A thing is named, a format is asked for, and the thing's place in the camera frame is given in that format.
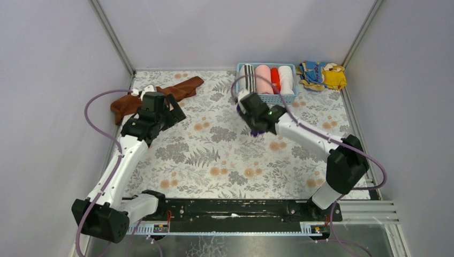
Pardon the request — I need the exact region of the purple towel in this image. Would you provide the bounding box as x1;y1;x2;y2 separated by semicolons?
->
236;105;265;138

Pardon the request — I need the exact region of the brown towel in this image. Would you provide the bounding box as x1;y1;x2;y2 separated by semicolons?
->
110;76;204;125

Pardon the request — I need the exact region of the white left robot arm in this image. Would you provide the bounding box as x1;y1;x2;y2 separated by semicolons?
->
71;92;186;243

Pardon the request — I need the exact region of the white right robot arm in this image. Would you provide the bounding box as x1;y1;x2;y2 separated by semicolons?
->
237;90;369;210

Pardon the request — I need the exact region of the light blue plastic basket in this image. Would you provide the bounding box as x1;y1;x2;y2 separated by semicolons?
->
231;63;299;105

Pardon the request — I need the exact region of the pink rolled towel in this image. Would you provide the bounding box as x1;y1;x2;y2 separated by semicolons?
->
255;64;274;94

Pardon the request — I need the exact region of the striped rolled towel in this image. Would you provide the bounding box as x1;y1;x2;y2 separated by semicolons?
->
238;64;256;93

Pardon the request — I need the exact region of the red rolled towel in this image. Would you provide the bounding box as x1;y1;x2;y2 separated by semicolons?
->
270;67;281;94

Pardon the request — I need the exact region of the white rolled towel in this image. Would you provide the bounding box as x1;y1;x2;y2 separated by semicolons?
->
278;65;294;95

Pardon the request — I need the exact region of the floral patterned table mat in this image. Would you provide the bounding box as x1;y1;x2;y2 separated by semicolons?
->
100;70;372;200

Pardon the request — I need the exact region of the blue yellow cartoon towel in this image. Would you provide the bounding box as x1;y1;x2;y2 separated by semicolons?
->
296;61;347;92

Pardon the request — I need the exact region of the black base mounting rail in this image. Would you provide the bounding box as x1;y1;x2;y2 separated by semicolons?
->
142;198;343;233

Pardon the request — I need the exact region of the slotted cable duct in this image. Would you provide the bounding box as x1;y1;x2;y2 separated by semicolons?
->
134;223;328;239

